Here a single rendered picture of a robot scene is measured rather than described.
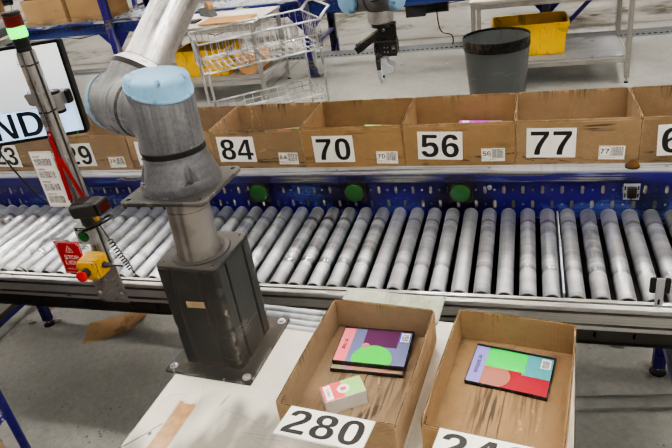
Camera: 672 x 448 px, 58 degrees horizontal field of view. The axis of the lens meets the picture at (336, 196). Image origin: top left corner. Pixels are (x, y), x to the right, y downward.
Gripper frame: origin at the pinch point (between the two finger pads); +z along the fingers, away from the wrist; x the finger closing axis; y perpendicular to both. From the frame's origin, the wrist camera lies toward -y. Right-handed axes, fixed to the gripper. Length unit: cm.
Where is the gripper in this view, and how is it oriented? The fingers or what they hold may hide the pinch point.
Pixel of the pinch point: (381, 77)
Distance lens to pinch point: 230.4
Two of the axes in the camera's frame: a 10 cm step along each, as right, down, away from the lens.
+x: 1.9, -4.9, 8.5
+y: 9.7, -0.3, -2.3
